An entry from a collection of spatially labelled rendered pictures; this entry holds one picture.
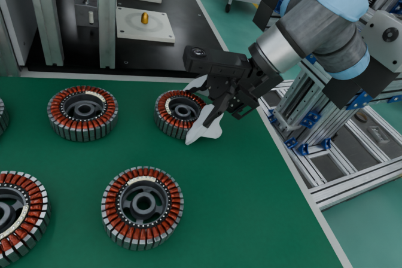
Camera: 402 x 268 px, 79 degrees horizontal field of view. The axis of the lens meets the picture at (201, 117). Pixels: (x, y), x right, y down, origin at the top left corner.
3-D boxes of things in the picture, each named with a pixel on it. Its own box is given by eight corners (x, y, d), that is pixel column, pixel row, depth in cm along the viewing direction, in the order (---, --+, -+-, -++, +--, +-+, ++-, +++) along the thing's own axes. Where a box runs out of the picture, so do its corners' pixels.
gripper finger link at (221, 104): (212, 131, 43) (239, 89, 43) (206, 128, 42) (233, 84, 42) (199, 122, 47) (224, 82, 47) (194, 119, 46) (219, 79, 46)
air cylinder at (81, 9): (98, 14, 68) (97, -7, 64) (98, 27, 63) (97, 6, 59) (78, 11, 66) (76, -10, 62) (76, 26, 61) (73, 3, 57)
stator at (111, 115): (91, 153, 41) (90, 140, 38) (34, 124, 42) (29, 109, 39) (129, 113, 49) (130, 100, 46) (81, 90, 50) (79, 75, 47)
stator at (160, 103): (202, 103, 57) (207, 91, 54) (209, 142, 49) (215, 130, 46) (153, 98, 54) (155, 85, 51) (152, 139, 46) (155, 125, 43)
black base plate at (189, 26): (183, -15, 107) (185, -21, 105) (233, 80, 67) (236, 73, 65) (60, -38, 90) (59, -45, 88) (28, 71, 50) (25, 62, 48)
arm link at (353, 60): (346, 31, 51) (326, -4, 44) (383, 63, 44) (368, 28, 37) (312, 57, 54) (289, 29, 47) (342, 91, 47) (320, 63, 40)
